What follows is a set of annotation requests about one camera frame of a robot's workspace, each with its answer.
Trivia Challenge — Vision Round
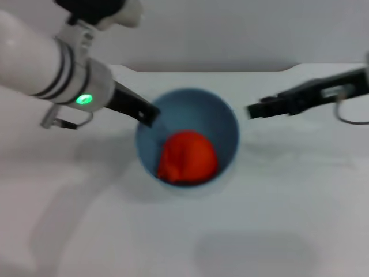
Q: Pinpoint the orange fruit with stem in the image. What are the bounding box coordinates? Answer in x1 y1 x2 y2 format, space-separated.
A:
156 130 218 184

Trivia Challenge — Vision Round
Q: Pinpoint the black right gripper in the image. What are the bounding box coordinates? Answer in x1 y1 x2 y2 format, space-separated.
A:
247 66 369 120

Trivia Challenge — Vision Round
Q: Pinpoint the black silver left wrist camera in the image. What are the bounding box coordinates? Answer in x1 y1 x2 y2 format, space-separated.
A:
54 0 144 31

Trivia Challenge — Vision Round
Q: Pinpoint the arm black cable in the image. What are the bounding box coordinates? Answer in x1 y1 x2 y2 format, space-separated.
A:
333 91 369 126
40 106 95 130

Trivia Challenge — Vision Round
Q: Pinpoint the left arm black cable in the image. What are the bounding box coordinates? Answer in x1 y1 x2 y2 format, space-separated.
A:
40 106 95 130

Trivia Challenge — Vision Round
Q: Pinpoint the blue ceramic bowl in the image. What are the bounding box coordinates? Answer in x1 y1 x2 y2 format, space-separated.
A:
135 87 241 192

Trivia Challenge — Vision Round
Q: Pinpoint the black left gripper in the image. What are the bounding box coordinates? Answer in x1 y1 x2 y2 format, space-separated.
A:
104 80 161 128

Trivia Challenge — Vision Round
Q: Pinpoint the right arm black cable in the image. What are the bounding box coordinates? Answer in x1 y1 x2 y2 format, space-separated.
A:
333 91 369 126

